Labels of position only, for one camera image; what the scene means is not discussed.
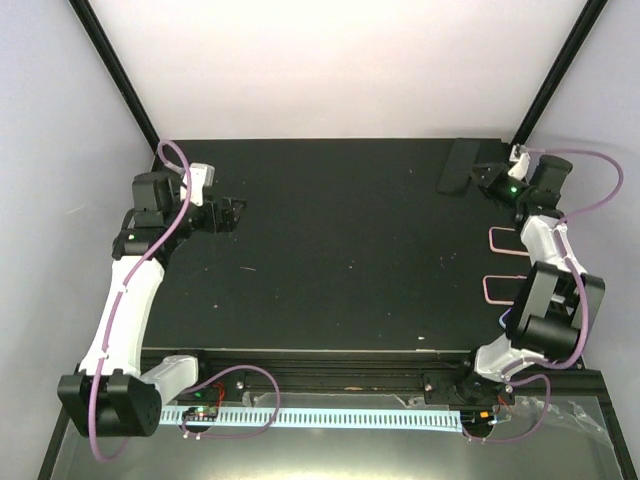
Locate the black phone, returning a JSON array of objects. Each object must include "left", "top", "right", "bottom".
[{"left": 436, "top": 138, "right": 480, "bottom": 197}]

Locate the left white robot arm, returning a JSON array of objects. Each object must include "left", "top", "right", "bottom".
[{"left": 57, "top": 164, "right": 247, "bottom": 437}]

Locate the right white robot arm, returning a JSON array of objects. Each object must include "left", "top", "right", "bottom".
[{"left": 454, "top": 153, "right": 605, "bottom": 404}]

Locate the far pink cased phone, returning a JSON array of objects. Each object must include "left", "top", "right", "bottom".
[{"left": 488, "top": 226, "right": 529, "bottom": 257}]

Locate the pink cased phone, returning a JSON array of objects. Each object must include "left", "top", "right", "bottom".
[
  {"left": 488, "top": 226, "right": 529, "bottom": 257},
  {"left": 482, "top": 275, "right": 526, "bottom": 306}
]

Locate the middle pink cased phone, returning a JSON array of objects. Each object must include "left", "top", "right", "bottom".
[{"left": 482, "top": 275, "right": 526, "bottom": 306}]

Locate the blue cased phone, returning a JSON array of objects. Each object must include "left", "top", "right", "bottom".
[{"left": 498, "top": 307, "right": 512, "bottom": 330}]

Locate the left small circuit board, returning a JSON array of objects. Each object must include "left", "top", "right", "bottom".
[{"left": 182, "top": 406, "right": 219, "bottom": 423}]

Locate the small circuit board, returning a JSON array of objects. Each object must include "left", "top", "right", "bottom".
[
  {"left": 460, "top": 410, "right": 505, "bottom": 426},
  {"left": 182, "top": 406, "right": 219, "bottom": 423}
]

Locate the right small circuit board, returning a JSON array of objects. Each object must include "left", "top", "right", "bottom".
[{"left": 460, "top": 410, "right": 505, "bottom": 426}]

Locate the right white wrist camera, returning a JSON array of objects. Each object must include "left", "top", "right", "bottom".
[{"left": 507, "top": 144, "right": 531, "bottom": 180}]

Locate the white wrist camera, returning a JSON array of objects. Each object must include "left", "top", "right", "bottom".
[
  {"left": 188, "top": 163, "right": 215, "bottom": 207},
  {"left": 507, "top": 144, "right": 531, "bottom": 180}
]

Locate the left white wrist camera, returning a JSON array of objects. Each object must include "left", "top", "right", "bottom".
[{"left": 188, "top": 163, "right": 215, "bottom": 207}]

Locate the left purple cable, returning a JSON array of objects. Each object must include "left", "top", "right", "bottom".
[{"left": 89, "top": 139, "right": 194, "bottom": 461}]

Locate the left black frame post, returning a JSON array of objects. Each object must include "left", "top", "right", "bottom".
[{"left": 68, "top": 0, "right": 160, "bottom": 154}]

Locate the black frame post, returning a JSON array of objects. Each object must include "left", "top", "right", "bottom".
[
  {"left": 68, "top": 0, "right": 160, "bottom": 154},
  {"left": 511, "top": 0, "right": 608, "bottom": 147}
]

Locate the right black frame post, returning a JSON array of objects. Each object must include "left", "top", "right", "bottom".
[{"left": 511, "top": 0, "right": 608, "bottom": 147}]

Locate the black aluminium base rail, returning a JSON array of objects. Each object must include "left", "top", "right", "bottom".
[{"left": 154, "top": 348, "right": 606, "bottom": 401}]

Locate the white slotted cable duct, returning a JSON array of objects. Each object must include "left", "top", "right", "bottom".
[{"left": 160, "top": 405, "right": 462, "bottom": 433}]

